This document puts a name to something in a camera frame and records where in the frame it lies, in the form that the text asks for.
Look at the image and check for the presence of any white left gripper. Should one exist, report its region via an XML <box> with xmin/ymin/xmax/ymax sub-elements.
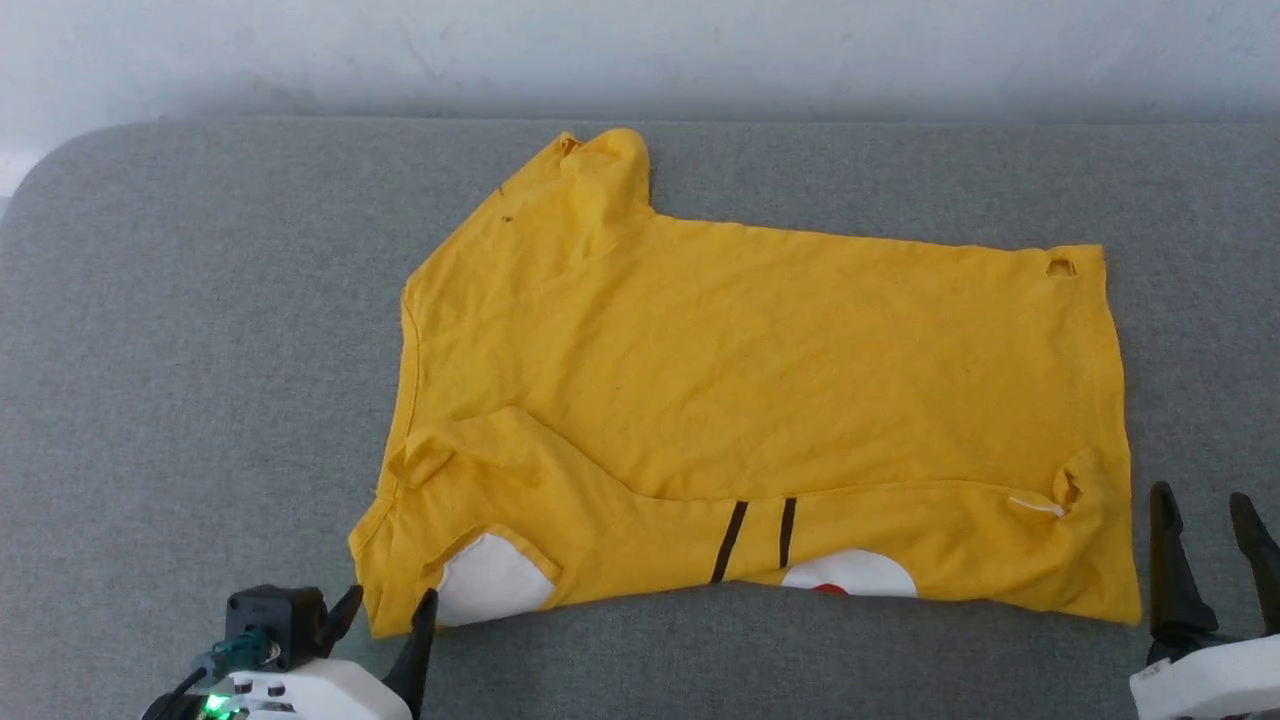
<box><xmin>204</xmin><ymin>585</ymin><xmax>440</xmax><ymax>720</ymax></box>

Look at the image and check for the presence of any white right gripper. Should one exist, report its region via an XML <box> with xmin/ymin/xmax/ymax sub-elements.
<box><xmin>1129</xmin><ymin>481</ymin><xmax>1280</xmax><ymax>720</ymax></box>

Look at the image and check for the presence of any yellow cartoon print T-shirt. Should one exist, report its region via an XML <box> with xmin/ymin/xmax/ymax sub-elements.
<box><xmin>347</xmin><ymin>126</ymin><xmax>1144</xmax><ymax>640</ymax></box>

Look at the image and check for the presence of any left teal plug black cable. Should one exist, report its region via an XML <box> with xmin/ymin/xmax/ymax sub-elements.
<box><xmin>145</xmin><ymin>628</ymin><xmax>283</xmax><ymax>720</ymax></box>

